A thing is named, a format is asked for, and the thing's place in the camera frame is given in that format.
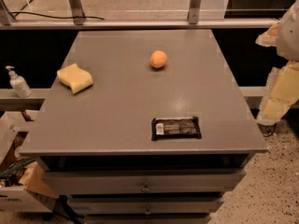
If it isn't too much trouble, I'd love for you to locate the yellow sponge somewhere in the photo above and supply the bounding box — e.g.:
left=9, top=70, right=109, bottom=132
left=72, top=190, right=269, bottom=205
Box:
left=57, top=63, right=93, bottom=94

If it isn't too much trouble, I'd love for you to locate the top drawer with knob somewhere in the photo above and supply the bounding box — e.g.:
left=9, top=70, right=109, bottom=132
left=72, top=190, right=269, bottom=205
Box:
left=42, top=169, right=246, bottom=195

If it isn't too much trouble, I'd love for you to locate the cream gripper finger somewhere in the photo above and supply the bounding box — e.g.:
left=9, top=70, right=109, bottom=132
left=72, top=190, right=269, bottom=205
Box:
left=255, top=21, right=279, bottom=47
left=257, top=61, right=299, bottom=126

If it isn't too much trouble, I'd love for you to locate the orange fruit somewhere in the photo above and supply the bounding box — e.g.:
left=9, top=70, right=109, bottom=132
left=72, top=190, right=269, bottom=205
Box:
left=149, top=50, right=167, bottom=69

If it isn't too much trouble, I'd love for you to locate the grey drawer cabinet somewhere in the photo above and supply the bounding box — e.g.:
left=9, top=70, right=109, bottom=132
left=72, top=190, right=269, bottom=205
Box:
left=21, top=30, right=266, bottom=224

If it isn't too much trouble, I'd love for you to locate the green hose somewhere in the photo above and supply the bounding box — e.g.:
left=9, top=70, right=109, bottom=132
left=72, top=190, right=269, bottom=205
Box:
left=0, top=157, right=36, bottom=179

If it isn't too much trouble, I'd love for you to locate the black rxbar chocolate bar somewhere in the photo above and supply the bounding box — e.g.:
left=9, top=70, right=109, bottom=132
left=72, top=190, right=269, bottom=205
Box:
left=151, top=117, right=202, bottom=141

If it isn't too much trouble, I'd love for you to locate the drawer with knob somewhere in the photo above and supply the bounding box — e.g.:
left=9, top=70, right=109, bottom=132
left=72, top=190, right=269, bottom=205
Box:
left=68, top=196, right=223, bottom=215
left=42, top=169, right=246, bottom=195

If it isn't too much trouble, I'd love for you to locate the white cardboard box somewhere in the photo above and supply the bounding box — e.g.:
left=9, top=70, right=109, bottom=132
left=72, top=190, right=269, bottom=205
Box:
left=0, top=111, right=55, bottom=213

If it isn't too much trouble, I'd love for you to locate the black cable by window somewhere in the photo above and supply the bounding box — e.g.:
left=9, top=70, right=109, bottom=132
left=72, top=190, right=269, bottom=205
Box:
left=8, top=10, right=107, bottom=21

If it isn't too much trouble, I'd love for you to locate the metal window frame rail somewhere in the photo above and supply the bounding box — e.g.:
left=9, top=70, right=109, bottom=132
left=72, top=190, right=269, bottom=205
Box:
left=0, top=0, right=278, bottom=30

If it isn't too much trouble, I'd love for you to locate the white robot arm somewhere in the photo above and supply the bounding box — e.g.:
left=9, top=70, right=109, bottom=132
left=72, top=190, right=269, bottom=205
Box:
left=255, top=0, right=299, bottom=126

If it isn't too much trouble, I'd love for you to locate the white pump dispenser bottle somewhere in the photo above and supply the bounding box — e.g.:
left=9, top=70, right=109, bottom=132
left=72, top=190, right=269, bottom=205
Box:
left=6, top=65, right=32, bottom=98

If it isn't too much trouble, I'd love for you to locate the black cable on floor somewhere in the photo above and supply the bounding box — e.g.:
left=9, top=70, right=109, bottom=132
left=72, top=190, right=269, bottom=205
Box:
left=261, top=122, right=278, bottom=138

